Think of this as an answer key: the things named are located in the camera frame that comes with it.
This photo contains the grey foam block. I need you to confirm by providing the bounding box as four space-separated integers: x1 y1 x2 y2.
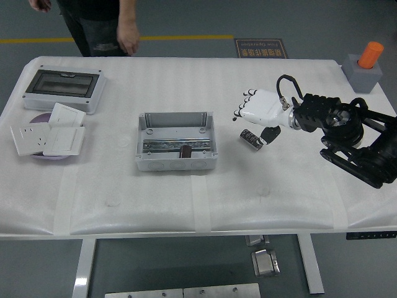
341 53 383 94

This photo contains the person's right hand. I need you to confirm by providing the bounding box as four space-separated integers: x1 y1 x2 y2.
28 0 52 14

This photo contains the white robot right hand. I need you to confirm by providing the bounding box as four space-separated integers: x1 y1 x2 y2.
231 89 294 146

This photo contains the white foam mat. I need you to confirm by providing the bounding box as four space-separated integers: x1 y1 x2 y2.
0 55 397 238

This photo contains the person's left hand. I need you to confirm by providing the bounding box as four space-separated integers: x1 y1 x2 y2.
116 20 141 57

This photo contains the white table leg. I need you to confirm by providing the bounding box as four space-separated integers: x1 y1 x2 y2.
296 233 326 295
71 238 97 298

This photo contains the orange cylinder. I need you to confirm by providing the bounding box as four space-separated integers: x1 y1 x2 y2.
357 41 385 70

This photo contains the white wall switch panel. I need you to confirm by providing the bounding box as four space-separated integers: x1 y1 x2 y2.
42 125 86 156
48 102 87 127

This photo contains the metal mounting rail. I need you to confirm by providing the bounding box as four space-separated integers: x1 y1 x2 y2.
141 136 212 153

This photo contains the black table control panel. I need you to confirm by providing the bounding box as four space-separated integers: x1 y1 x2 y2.
346 231 397 240

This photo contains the white wall socket panel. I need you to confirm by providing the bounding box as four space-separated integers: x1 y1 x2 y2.
10 123 52 156

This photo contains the grey open junction box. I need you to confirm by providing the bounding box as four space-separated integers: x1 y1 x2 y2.
135 111 218 172

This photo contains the purple round plate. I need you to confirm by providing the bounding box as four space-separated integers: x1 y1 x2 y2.
29 113 84 161

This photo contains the metal hinge block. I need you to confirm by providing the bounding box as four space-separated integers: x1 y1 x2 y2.
251 248 281 278

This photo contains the grey box with transparent lid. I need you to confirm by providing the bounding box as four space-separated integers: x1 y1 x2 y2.
22 64 108 115

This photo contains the person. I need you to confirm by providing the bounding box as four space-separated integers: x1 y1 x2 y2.
55 0 139 58

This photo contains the dark floor sign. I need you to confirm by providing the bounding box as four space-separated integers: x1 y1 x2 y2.
234 38 289 59

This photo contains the grey metal plate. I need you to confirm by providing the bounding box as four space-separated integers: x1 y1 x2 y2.
104 288 184 298
183 282 261 298

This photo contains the yellow floor line tape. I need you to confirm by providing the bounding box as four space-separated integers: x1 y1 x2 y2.
0 34 235 45

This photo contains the small metal bracket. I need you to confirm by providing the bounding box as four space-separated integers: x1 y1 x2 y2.
244 235 270 247

